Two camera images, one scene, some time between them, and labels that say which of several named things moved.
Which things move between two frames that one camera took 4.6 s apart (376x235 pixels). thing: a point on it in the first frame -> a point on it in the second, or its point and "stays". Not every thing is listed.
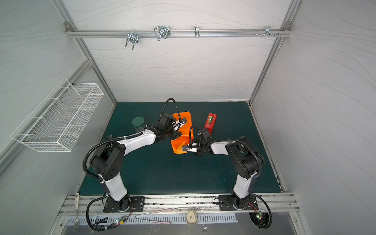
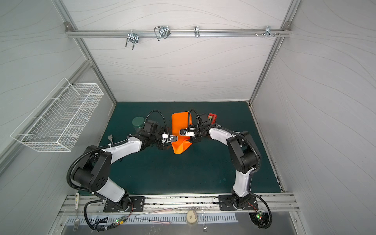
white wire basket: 56,126 stays
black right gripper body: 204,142 -> 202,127
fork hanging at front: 77,222 stays
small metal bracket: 197,32 stays
